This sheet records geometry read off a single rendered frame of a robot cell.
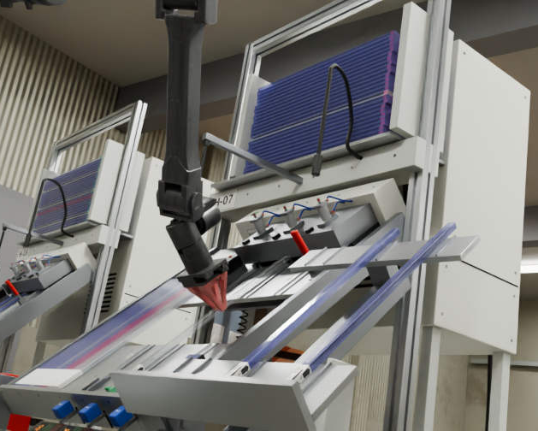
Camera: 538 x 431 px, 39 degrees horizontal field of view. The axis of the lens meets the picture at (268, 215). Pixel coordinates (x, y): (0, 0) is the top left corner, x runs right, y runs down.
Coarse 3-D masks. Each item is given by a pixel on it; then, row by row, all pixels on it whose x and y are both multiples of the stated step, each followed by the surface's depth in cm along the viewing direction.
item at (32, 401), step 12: (12, 396) 166; (24, 396) 161; (36, 396) 156; (48, 396) 151; (60, 396) 146; (72, 396) 142; (84, 396) 138; (96, 396) 135; (108, 396) 131; (12, 408) 170; (24, 408) 164; (36, 408) 159; (48, 408) 154; (108, 408) 133; (60, 420) 152; (72, 420) 148; (108, 420) 136; (144, 420) 125; (156, 420) 122
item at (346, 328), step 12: (444, 228) 122; (432, 240) 119; (420, 252) 116; (408, 264) 113; (396, 276) 110; (384, 288) 107; (372, 300) 105; (360, 312) 103; (348, 324) 100; (336, 336) 98; (324, 348) 96; (312, 360) 94
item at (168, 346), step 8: (272, 264) 165; (280, 264) 165; (264, 272) 162; (272, 272) 163; (256, 280) 160; (240, 288) 158; (248, 288) 158; (232, 296) 156; (240, 296) 157; (208, 312) 152; (216, 312) 152; (200, 320) 150; (208, 320) 151; (192, 328) 148; (176, 336) 147; (184, 336) 146; (168, 344) 144; (176, 344) 145; (160, 352) 142; (152, 360) 141; (112, 384) 137; (112, 392) 135
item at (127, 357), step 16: (128, 352) 159; (144, 352) 153; (176, 352) 144; (192, 352) 140; (208, 352) 136; (96, 368) 158; (112, 368) 153; (128, 368) 149; (160, 368) 140; (80, 384) 152; (96, 384) 145
